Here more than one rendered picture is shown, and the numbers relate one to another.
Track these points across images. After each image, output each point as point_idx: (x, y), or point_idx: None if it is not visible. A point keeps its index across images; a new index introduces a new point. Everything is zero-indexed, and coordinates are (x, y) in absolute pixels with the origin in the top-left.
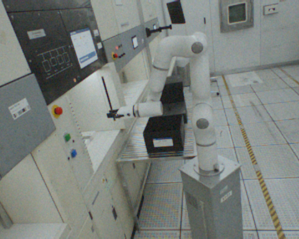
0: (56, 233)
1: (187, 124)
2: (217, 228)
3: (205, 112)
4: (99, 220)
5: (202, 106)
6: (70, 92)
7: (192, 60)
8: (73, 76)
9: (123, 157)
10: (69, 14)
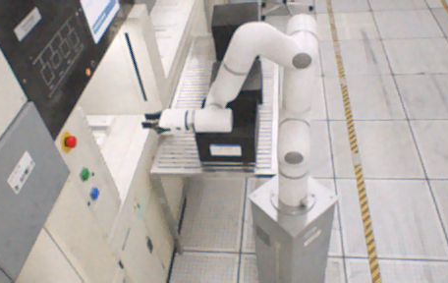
0: None
1: (262, 107)
2: (294, 273)
3: (300, 142)
4: (132, 264)
5: (296, 128)
6: None
7: None
8: (85, 67)
9: (161, 165)
10: None
